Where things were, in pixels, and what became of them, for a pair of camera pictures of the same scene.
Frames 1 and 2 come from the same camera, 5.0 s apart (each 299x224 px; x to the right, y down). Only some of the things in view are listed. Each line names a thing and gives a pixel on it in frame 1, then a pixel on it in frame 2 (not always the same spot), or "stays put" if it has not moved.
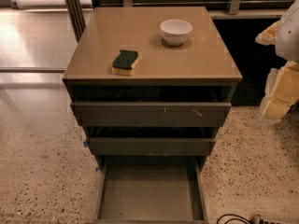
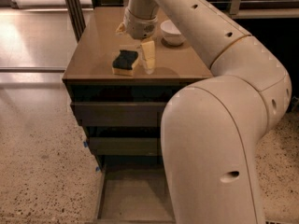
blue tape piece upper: x=85 y=144 stays put
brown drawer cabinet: x=151 y=86 stays put
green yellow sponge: x=124 y=63 stays put
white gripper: x=289 y=38 → x=139 y=27
